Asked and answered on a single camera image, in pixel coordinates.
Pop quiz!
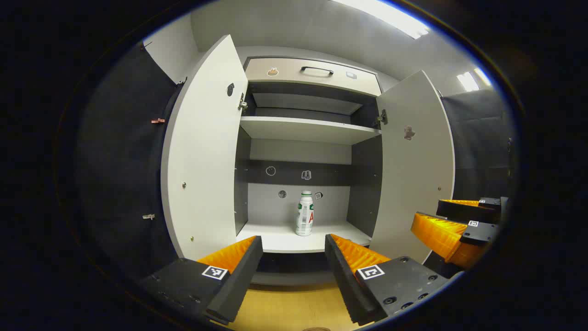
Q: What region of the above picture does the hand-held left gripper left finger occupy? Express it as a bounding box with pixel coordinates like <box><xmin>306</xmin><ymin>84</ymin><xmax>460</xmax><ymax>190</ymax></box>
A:
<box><xmin>138</xmin><ymin>235</ymin><xmax>264</xmax><ymax>325</ymax></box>

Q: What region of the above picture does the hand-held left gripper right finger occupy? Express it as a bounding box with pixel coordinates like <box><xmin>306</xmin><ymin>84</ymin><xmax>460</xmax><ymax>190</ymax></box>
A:
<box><xmin>324</xmin><ymin>234</ymin><xmax>453</xmax><ymax>326</ymax></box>

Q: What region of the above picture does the cabinet door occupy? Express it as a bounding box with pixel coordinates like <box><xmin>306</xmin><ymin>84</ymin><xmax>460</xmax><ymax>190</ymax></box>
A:
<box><xmin>369</xmin><ymin>70</ymin><xmax>455</xmax><ymax>265</ymax></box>
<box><xmin>161</xmin><ymin>34</ymin><xmax>249</xmax><ymax>262</ymax></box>

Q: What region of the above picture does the white plastic bottle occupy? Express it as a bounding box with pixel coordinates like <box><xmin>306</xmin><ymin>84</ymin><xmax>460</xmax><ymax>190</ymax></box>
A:
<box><xmin>295</xmin><ymin>191</ymin><xmax>315</xmax><ymax>237</ymax></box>

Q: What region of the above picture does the grey and white cabinet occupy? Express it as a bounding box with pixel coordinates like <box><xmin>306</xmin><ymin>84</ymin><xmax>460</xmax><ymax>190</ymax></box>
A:
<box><xmin>233</xmin><ymin>55</ymin><xmax>384</xmax><ymax>286</ymax></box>

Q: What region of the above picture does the white cabinet shelf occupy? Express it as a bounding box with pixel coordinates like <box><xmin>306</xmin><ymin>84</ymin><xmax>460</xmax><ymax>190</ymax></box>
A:
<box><xmin>236</xmin><ymin>221</ymin><xmax>372</xmax><ymax>254</ymax></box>
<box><xmin>240</xmin><ymin>116</ymin><xmax>382</xmax><ymax>146</ymax></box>

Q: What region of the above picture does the large ceiling light panel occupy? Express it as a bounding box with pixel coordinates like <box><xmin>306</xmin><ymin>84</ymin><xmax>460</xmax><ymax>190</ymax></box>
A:
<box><xmin>331</xmin><ymin>0</ymin><xmax>430</xmax><ymax>40</ymax></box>

